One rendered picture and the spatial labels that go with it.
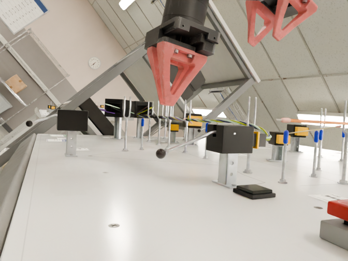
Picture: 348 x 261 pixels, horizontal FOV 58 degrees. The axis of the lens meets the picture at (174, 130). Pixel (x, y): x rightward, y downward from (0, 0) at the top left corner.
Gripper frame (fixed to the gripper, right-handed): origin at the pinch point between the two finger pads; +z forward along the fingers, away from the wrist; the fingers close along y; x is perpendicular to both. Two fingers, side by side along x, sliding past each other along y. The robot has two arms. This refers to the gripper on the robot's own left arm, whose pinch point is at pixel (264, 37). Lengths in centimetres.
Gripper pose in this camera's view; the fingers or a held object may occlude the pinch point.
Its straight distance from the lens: 52.9
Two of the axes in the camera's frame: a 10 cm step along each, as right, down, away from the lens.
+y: -4.6, -0.8, 8.9
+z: -4.3, 8.9, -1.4
